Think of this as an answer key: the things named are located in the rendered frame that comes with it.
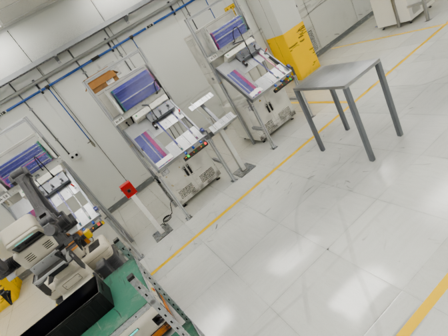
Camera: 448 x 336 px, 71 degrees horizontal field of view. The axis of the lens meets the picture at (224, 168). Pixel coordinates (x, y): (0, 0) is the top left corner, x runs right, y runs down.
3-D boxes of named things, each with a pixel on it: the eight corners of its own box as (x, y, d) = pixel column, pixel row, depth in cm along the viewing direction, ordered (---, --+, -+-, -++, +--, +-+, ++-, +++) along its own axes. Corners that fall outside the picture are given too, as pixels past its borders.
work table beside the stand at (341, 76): (373, 162, 294) (344, 85, 262) (321, 151, 356) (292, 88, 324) (403, 134, 305) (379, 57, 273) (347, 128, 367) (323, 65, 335)
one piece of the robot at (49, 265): (50, 288, 212) (26, 267, 204) (85, 261, 220) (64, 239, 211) (49, 301, 198) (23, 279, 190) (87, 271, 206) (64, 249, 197)
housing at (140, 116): (171, 104, 399) (169, 97, 386) (139, 126, 386) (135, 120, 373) (167, 100, 401) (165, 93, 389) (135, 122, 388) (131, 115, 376)
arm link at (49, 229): (54, 213, 181) (40, 222, 178) (47, 211, 169) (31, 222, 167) (67, 229, 180) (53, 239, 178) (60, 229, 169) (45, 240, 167)
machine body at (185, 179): (223, 177, 428) (199, 139, 403) (183, 210, 409) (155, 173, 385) (205, 168, 485) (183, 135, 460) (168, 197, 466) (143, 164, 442)
